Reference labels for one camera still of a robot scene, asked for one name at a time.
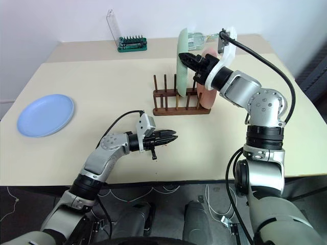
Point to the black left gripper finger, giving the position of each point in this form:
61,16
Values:
166,134
166,141

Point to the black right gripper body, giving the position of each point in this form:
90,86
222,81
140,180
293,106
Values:
205,67

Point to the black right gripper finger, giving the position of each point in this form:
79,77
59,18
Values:
189,57
193,67

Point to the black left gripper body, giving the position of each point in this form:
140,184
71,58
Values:
150,141

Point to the green plate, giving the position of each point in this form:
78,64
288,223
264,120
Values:
182,81

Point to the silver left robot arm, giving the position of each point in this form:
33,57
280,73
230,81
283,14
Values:
102,163

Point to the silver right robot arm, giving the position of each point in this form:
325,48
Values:
263,173

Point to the wooden dish rack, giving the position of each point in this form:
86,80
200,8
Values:
178,111

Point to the pink plate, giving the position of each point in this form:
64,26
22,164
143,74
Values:
207,98

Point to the green screwdriver bit set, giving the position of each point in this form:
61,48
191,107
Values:
132,47

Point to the dark grey rounded shape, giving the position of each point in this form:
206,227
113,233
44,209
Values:
199,220
135,220

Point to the clear plastic case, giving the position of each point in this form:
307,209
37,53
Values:
113,28

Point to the blue plate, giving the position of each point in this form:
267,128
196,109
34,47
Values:
44,116

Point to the dark ribbed object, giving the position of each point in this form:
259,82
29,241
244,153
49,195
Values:
316,74

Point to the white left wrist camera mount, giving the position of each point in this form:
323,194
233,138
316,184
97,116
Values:
145,125

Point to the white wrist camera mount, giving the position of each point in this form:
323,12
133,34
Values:
227,57
145,125

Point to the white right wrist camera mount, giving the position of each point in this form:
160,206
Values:
227,57

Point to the metal floor bracket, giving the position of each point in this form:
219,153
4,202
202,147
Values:
228,224

